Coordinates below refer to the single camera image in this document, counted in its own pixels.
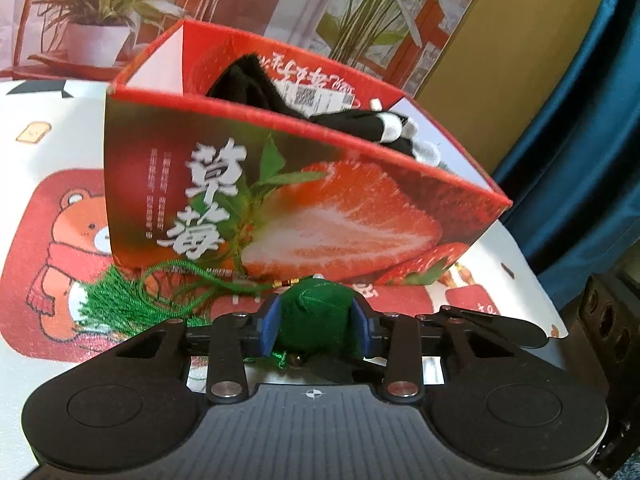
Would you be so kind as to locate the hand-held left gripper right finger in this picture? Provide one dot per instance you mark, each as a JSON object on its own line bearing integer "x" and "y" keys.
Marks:
{"x": 361, "y": 325}

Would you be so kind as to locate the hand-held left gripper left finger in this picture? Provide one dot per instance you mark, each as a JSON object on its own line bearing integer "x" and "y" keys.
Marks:
{"x": 270, "y": 325}

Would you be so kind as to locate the green tasselled sachet ball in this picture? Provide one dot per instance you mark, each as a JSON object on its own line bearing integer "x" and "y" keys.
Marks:
{"x": 315, "y": 320}

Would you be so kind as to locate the red strawberry print cardboard box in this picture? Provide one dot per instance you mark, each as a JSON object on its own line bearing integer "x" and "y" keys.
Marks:
{"x": 320, "y": 200}

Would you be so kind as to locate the black and white sock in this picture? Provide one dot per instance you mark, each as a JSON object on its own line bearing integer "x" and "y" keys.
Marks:
{"x": 370, "y": 127}

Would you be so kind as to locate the white bear print tablecloth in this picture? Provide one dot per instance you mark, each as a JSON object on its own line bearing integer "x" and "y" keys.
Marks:
{"x": 50, "y": 240}

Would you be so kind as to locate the black perforated box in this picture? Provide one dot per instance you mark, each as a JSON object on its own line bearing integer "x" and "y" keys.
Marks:
{"x": 605, "y": 320}

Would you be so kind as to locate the blue curtain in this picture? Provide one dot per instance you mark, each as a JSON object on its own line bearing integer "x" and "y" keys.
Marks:
{"x": 585, "y": 160}

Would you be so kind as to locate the yellow board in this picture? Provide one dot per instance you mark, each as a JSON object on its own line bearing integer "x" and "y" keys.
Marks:
{"x": 525, "y": 50}

